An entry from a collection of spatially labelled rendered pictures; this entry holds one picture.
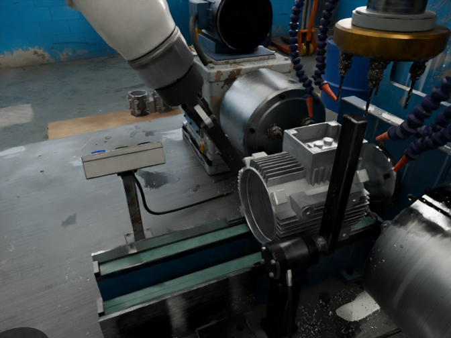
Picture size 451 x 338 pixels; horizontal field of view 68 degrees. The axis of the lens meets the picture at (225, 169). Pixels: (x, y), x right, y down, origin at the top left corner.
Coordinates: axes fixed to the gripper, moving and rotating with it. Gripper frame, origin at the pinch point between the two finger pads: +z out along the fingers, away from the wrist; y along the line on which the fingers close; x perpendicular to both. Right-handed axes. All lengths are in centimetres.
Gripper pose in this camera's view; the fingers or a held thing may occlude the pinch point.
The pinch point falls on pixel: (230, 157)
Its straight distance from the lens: 64.8
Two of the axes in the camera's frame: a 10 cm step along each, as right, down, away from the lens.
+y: -3.8, -5.0, 7.8
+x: -8.0, 6.0, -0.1
